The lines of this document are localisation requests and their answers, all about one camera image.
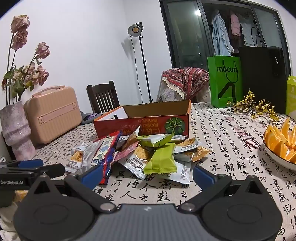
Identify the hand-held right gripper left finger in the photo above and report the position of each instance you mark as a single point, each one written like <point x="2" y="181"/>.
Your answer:
<point x="92" y="175"/>

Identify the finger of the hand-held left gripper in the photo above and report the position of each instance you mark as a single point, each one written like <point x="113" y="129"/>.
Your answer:
<point x="31" y="163"/>
<point x="50" y="171"/>

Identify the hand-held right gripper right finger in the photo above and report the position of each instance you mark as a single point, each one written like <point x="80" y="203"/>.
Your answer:
<point x="203" y="177"/>

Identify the pile of snack packets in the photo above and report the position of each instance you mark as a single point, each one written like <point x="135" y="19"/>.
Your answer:
<point x="161" y="160"/>

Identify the orange cardboard box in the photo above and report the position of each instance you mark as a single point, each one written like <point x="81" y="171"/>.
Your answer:
<point x="138" y="126"/>

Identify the pink textured vase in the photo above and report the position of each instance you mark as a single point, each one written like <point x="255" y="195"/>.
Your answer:
<point x="16" y="129"/>

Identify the pink hard-shell suitcase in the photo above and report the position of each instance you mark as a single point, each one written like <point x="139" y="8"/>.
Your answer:
<point x="53" y="113"/>

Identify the grey purple cloth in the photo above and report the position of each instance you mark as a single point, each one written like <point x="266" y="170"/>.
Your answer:
<point x="91" y="117"/>

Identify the white bowl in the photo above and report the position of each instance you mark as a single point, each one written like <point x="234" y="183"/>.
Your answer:
<point x="275" y="160"/>

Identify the dark wooden chair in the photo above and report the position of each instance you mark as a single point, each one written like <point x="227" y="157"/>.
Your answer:
<point x="101" y="87"/>

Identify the green paper bag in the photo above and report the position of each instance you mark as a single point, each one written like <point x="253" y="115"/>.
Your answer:
<point x="214" y="88"/>

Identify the yellow flower branch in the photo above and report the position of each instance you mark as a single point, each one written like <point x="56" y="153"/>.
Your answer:
<point x="269" y="112"/>

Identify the red patterned blanket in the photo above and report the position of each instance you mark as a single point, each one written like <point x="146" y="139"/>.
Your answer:
<point x="185" y="81"/>

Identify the black paper bag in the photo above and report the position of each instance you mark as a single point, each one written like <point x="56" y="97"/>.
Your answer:
<point x="261" y="76"/>

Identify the light green carton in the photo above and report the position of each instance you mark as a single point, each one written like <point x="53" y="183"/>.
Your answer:
<point x="291" y="97"/>

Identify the light blue hanging shirt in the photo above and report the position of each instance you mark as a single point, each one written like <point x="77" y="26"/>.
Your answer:
<point x="220" y="34"/>

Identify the dark framed sliding glass door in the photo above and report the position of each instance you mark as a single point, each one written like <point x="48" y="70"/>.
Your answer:
<point x="182" y="34"/>

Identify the white hanging garment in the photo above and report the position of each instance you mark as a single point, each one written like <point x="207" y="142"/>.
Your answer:
<point x="248" y="32"/>

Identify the studio light on stand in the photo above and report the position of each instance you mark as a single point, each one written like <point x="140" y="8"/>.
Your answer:
<point x="135" y="29"/>

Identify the pink hanging garment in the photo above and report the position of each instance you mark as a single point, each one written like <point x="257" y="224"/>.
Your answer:
<point x="235" y="25"/>

